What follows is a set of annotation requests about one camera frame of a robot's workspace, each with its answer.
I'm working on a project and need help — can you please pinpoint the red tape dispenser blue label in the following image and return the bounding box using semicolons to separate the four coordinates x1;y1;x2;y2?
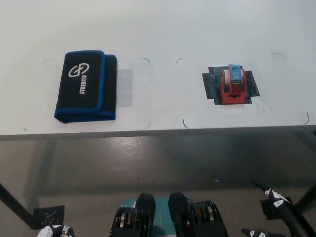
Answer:
220;62;248;106

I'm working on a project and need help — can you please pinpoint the black blue Strebito notebook pouch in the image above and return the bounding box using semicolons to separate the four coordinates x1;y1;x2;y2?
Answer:
53;50;118;124

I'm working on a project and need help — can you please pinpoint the black floor tape patch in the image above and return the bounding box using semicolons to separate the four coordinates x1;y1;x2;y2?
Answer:
33;204;65;227

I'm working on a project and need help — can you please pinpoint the clear tape patch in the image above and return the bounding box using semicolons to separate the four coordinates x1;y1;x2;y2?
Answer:
116;59;134;108

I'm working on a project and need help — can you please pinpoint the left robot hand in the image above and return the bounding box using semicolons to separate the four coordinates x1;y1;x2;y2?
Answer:
36;223;78;237

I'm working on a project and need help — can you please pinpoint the black table leg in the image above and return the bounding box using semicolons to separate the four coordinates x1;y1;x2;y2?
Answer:
295;182;316;214
0;182;38;228

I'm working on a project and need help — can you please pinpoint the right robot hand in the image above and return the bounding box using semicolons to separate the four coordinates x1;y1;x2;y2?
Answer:
241;180;306;237

